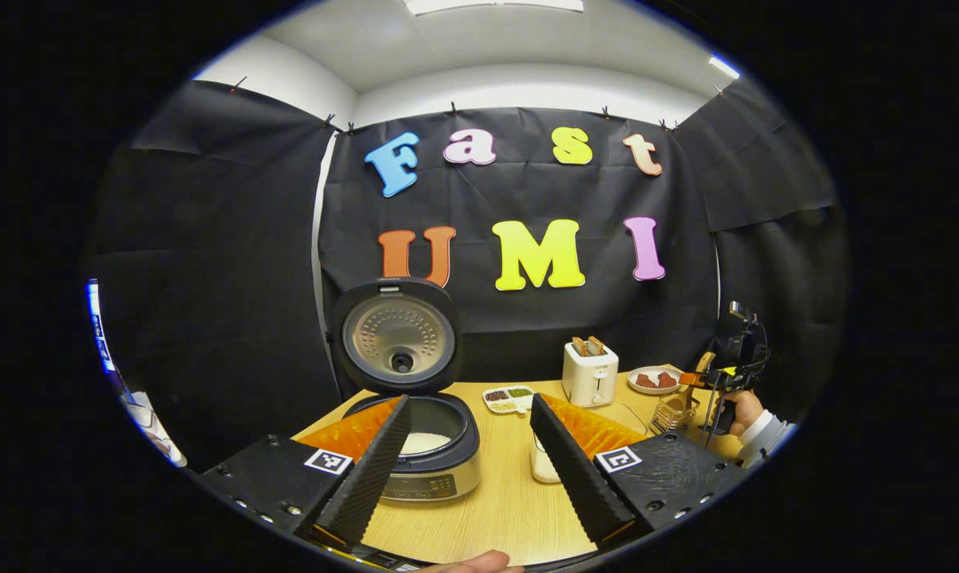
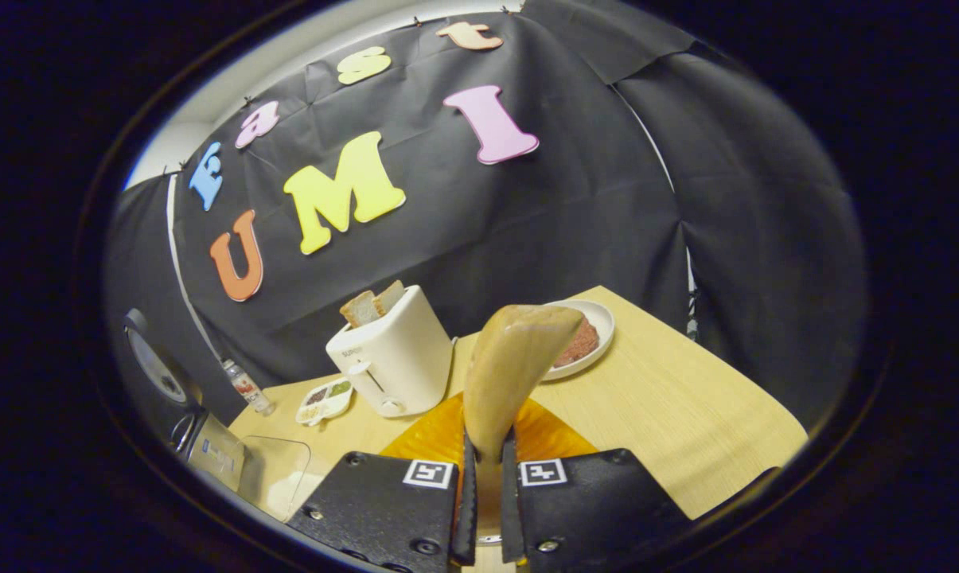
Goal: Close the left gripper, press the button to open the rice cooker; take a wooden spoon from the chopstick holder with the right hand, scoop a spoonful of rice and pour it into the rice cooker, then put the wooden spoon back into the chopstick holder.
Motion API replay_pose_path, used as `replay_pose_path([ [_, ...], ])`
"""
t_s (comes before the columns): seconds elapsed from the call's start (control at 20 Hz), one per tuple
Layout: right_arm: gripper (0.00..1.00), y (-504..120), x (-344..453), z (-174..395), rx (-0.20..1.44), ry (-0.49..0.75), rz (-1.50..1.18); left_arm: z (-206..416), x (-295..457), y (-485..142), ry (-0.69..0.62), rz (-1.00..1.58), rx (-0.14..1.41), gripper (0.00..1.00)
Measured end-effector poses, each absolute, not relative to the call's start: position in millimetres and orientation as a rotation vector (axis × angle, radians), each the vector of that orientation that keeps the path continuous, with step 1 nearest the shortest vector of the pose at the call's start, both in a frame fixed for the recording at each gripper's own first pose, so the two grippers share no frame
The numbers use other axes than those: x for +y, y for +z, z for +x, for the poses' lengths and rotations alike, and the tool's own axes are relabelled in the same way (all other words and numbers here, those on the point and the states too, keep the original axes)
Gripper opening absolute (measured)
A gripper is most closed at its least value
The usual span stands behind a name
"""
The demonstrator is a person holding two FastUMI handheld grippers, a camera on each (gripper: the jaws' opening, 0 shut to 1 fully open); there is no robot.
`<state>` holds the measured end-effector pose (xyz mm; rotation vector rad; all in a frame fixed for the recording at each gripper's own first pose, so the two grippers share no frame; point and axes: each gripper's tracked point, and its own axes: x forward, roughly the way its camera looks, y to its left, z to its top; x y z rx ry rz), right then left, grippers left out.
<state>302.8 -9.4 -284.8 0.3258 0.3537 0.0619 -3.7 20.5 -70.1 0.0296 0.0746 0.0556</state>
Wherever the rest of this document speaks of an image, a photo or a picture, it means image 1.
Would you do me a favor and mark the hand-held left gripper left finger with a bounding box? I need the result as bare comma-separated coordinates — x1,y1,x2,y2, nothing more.
199,396,412,550

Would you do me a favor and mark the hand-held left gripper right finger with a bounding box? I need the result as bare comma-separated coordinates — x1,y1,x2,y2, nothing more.
529,392,747,552

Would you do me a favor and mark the wooden spoon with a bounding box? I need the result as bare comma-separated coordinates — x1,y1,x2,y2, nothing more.
678,352,717,411

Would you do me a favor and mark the clear chopstick holder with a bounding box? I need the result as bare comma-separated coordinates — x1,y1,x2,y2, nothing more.
652,394,700,435

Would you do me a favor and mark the black rice cooker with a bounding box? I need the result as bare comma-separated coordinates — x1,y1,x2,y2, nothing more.
332,277,482,502

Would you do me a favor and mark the white plate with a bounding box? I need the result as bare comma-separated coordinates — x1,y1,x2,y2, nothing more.
628,365,683,396

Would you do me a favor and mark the white toaster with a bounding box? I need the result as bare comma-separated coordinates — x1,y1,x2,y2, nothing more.
563,341,619,408

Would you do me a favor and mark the white divided bean dish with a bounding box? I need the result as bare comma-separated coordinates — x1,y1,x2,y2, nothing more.
483,385,537,415

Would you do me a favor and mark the black backdrop cloth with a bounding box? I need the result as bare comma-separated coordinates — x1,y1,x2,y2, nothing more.
85,76,846,470

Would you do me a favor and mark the white power strip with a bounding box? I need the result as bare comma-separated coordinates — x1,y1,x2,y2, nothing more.
125,390,187,468

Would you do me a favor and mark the blue white sign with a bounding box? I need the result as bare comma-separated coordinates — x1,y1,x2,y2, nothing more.
86,279,119,375

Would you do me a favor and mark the ceiling light panel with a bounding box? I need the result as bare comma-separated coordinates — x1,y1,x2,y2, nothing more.
403,0,585,17

